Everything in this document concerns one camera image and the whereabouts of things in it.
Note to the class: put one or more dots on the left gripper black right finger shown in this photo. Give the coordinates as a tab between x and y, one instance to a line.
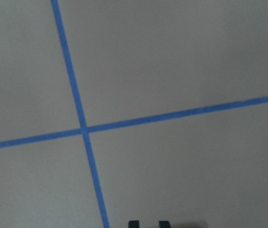
164	224

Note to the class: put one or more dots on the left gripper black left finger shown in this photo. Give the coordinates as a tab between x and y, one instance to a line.
133	224

